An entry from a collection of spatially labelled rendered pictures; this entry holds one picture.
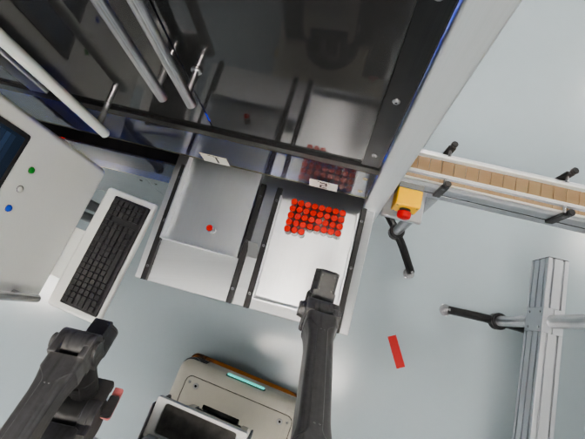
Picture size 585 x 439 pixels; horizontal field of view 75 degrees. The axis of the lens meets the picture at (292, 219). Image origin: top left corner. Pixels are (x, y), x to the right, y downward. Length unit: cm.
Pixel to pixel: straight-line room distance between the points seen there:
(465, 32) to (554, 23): 264
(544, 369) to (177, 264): 138
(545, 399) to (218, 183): 140
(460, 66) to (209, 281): 93
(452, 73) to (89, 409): 90
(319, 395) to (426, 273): 165
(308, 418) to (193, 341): 164
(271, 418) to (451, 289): 112
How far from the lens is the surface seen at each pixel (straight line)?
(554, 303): 180
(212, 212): 129
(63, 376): 80
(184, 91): 75
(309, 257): 122
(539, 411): 178
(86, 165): 147
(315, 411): 58
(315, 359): 66
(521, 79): 285
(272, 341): 209
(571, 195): 147
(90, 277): 146
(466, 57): 60
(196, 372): 189
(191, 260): 127
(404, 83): 66
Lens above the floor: 208
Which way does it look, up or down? 75 degrees down
